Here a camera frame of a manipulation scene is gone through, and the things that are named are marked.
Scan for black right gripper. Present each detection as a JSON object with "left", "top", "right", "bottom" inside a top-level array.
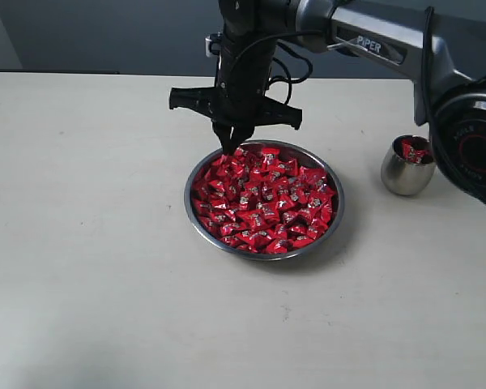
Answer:
[{"left": 168, "top": 24, "right": 302, "bottom": 156}]

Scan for red candy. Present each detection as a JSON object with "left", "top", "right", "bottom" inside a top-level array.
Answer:
[{"left": 401, "top": 137, "right": 433, "bottom": 165}]

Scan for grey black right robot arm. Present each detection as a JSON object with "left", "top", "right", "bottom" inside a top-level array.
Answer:
[{"left": 168, "top": 1, "right": 486, "bottom": 205}]

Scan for pile of red candies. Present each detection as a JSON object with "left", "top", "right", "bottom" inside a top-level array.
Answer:
[{"left": 190, "top": 146, "right": 335, "bottom": 255}]

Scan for round steel bowl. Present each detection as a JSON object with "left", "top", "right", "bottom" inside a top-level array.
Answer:
[{"left": 183, "top": 139, "right": 346, "bottom": 262}]

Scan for steel cup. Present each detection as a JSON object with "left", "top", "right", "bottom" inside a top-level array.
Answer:
[{"left": 381, "top": 135, "right": 436, "bottom": 196}]

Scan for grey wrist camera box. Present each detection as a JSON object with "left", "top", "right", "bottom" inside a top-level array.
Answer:
[{"left": 205, "top": 32, "right": 223, "bottom": 58}]

